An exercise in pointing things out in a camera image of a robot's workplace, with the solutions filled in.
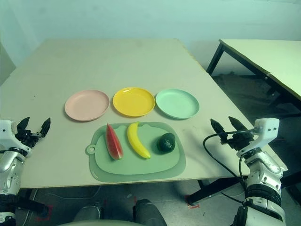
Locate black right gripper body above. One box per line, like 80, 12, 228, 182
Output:
221, 130, 256, 152

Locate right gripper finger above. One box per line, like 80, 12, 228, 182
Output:
228, 116, 249, 133
210, 118, 227, 142

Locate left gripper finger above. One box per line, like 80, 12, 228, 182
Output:
16, 117, 31, 134
37, 117, 51, 138

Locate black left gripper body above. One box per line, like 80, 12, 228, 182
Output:
15, 131, 40, 152

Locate dark green avocado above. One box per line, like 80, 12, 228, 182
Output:
156, 132, 176, 155

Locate red watermelon slice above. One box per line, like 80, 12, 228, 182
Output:
105, 123, 124, 161

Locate yellow banana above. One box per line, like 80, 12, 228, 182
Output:
127, 121, 151, 160

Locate pink plate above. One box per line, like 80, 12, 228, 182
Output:
64, 89, 111, 122

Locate mint green plate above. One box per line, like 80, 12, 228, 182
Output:
155, 88, 200, 120

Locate black table foot bar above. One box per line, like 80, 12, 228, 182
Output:
14, 199, 49, 217
188, 169, 301, 205

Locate yellow plate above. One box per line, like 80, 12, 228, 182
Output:
112, 87, 156, 118

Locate green cutting board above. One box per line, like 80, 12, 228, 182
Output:
85, 121, 187, 183

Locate grey left robot leg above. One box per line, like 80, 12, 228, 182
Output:
74, 201, 102, 222

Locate grey robot leg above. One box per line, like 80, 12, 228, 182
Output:
132, 199, 166, 226
74, 201, 102, 222

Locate pale robot torso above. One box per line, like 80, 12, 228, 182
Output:
57, 218, 135, 226

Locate grey right robot leg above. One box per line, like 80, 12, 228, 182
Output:
132, 199, 166, 226

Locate black right camera cable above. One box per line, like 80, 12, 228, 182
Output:
203, 128, 257, 186

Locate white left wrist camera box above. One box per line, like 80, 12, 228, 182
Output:
0, 119, 32, 157

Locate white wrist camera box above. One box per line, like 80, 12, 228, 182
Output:
0, 119, 32, 157
236, 117, 280, 158

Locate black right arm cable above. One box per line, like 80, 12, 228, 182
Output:
238, 155, 249, 203

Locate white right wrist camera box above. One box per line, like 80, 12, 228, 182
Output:
236, 117, 280, 158

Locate white floor cable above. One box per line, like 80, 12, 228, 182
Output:
46, 186, 102, 200

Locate side table with black frame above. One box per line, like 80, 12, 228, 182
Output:
206, 39, 301, 113

